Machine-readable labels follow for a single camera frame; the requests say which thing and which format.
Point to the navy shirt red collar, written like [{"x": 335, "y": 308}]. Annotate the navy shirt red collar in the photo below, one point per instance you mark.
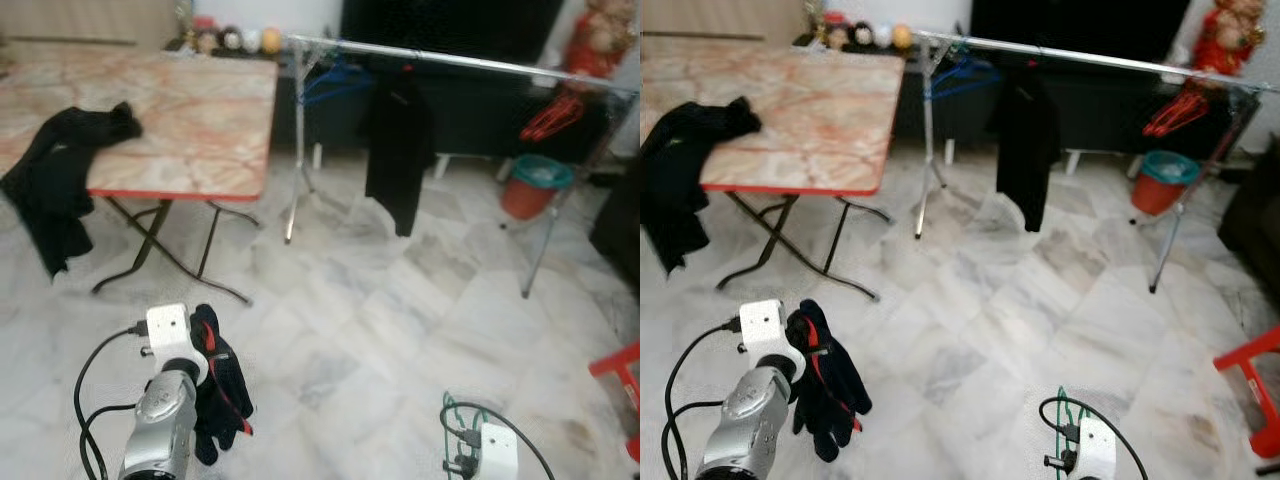
[
  {"x": 225, "y": 400},
  {"x": 830, "y": 400}
]

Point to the green plastic hanger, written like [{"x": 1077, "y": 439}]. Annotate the green plastic hanger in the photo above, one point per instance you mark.
[
  {"x": 1060, "y": 410},
  {"x": 447, "y": 420}
]

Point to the red plastic hanger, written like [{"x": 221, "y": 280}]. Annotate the red plastic hanger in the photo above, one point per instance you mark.
[
  {"x": 1183, "y": 108},
  {"x": 545, "y": 122},
  {"x": 1170, "y": 118},
  {"x": 558, "y": 112}
]

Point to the blue plastic hanger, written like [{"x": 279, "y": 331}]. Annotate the blue plastic hanger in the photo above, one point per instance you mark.
[
  {"x": 962, "y": 76},
  {"x": 335, "y": 80}
]

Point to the dark grey sofa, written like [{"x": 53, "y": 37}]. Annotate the dark grey sofa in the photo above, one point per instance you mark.
[
  {"x": 1255, "y": 210},
  {"x": 620, "y": 220}
]

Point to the plain black garment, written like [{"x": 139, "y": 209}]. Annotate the plain black garment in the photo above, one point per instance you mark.
[
  {"x": 50, "y": 180},
  {"x": 680, "y": 170}
]

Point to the orange bin teal liner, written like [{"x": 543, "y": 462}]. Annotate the orange bin teal liner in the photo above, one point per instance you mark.
[
  {"x": 530, "y": 190},
  {"x": 1160, "y": 185}
]

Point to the red plastic stool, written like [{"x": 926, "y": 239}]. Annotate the red plastic stool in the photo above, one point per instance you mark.
[
  {"x": 620, "y": 380},
  {"x": 1250, "y": 380}
]

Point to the red deity statue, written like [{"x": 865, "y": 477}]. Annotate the red deity statue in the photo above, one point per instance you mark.
[
  {"x": 1230, "y": 38},
  {"x": 600, "y": 40}
]

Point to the black TV cabinet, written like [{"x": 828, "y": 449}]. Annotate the black TV cabinet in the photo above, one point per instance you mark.
[
  {"x": 1100, "y": 110},
  {"x": 480, "y": 110}
]

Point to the marble folding table red rim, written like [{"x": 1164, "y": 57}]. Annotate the marble folding table red rim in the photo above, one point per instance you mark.
[
  {"x": 200, "y": 120},
  {"x": 830, "y": 110}
]

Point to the beige wooden cabinet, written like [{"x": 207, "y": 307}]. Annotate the beige wooden cabinet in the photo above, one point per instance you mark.
[
  {"x": 80, "y": 20},
  {"x": 720, "y": 18}
]

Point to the black shirt red trim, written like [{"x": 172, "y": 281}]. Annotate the black shirt red trim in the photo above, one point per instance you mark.
[
  {"x": 400, "y": 150},
  {"x": 1025, "y": 145}
]

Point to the silver clothes rack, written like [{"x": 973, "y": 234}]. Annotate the silver clothes rack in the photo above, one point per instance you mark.
[
  {"x": 450, "y": 63},
  {"x": 1100, "y": 61}
]

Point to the red lid jar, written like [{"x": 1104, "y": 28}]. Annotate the red lid jar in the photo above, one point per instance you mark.
[
  {"x": 834, "y": 32},
  {"x": 204, "y": 35}
]

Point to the gold trophy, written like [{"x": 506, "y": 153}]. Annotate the gold trophy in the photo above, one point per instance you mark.
[
  {"x": 812, "y": 12},
  {"x": 183, "y": 15}
]

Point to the black television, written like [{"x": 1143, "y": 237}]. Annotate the black television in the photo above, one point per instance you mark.
[
  {"x": 450, "y": 25},
  {"x": 1080, "y": 22}
]

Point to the black round toy figure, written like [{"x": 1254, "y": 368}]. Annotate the black round toy figure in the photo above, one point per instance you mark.
[
  {"x": 861, "y": 37},
  {"x": 230, "y": 40}
]

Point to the white round toy figure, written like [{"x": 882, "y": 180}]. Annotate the white round toy figure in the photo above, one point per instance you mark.
[
  {"x": 882, "y": 36},
  {"x": 252, "y": 40}
]

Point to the yellow round toy figure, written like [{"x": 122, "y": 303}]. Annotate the yellow round toy figure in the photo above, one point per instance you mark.
[
  {"x": 902, "y": 36},
  {"x": 271, "y": 41}
]

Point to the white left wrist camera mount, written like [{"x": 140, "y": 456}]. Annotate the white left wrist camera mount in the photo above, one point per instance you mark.
[
  {"x": 170, "y": 335},
  {"x": 768, "y": 330}
]

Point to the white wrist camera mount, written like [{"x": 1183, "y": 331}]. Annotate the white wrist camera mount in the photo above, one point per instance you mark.
[
  {"x": 1095, "y": 445},
  {"x": 768, "y": 330},
  {"x": 498, "y": 450},
  {"x": 170, "y": 335}
]

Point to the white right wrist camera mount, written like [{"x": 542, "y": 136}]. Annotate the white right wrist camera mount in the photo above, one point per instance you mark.
[
  {"x": 1095, "y": 445},
  {"x": 498, "y": 450}
]

